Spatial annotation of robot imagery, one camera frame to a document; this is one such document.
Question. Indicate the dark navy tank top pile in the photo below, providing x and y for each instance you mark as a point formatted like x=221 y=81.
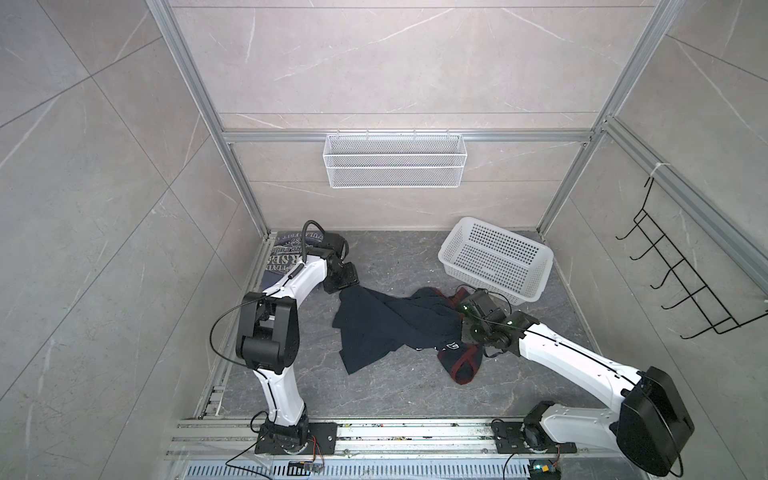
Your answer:
x=373 y=324

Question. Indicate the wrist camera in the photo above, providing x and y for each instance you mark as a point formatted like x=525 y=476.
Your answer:
x=331 y=245
x=480 y=305

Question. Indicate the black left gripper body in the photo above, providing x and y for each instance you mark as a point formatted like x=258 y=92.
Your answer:
x=346 y=276

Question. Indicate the grey slotted cable duct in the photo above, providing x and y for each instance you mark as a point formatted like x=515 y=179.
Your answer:
x=366 y=469

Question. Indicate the blue-grey tank top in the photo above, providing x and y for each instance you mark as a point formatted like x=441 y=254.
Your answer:
x=285 y=253

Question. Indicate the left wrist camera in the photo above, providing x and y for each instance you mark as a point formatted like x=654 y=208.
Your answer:
x=331 y=245

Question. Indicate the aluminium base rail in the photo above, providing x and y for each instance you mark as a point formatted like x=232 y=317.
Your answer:
x=379 y=438

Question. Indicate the white plastic laundry basket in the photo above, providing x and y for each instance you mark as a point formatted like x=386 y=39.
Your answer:
x=485 y=256

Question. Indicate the white wire mesh wall basket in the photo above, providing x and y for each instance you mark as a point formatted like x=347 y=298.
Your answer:
x=415 y=160

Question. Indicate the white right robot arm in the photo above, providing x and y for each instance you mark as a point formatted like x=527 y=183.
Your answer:
x=643 y=416

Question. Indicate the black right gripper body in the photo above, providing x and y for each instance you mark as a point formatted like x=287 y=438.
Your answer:
x=478 y=332

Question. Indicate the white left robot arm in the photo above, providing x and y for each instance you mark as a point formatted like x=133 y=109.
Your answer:
x=268 y=341

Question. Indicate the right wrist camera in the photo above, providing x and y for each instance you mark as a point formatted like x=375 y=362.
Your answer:
x=480 y=305

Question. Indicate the black wire hook rack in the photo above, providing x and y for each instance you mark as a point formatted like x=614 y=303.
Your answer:
x=695 y=289

